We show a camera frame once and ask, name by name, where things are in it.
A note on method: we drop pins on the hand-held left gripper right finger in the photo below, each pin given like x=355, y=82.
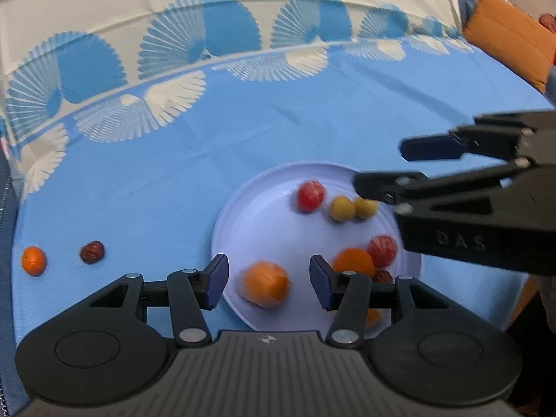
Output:
x=320, y=279

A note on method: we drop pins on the dried red date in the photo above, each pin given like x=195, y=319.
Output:
x=382, y=276
x=92, y=252

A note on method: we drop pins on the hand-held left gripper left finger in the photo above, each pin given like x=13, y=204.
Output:
x=217, y=279

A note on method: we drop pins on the plastic-wrapped red fruit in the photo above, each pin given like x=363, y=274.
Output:
x=310, y=195
x=382, y=249

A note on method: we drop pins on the orange cushion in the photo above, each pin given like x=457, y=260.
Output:
x=508, y=43

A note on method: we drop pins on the plastic-wrapped orange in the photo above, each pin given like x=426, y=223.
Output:
x=352, y=260

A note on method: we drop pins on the white plate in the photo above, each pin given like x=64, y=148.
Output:
x=260, y=217

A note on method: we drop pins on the brown round object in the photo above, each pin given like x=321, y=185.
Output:
x=548, y=22

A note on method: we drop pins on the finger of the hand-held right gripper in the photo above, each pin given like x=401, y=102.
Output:
x=382, y=184
x=428, y=147

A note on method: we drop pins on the small yellow-green fruit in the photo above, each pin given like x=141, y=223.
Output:
x=342, y=208
x=365, y=210

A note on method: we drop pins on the blue fan-patterned cloth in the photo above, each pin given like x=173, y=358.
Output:
x=173, y=160

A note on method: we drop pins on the mandarin orange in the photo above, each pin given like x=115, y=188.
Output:
x=34, y=260
x=266, y=284
x=373, y=318

